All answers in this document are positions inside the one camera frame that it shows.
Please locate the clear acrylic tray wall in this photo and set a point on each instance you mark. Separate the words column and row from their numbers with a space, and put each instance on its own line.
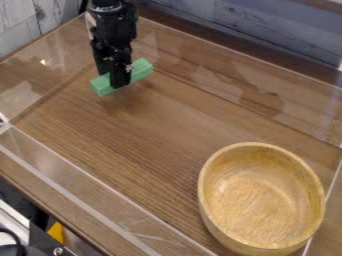
column 108, row 219

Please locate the brown wooden bowl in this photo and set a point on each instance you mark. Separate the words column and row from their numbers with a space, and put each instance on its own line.
column 261, row 199

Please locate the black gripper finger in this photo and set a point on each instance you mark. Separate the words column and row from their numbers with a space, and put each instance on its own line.
column 101, row 55
column 121, row 69

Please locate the green rectangular block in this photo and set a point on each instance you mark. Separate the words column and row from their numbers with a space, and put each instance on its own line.
column 102, row 84

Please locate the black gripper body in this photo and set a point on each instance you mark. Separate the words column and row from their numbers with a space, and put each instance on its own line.
column 114, row 30

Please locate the black and yellow device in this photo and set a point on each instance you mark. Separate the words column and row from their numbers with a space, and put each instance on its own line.
column 30, row 232

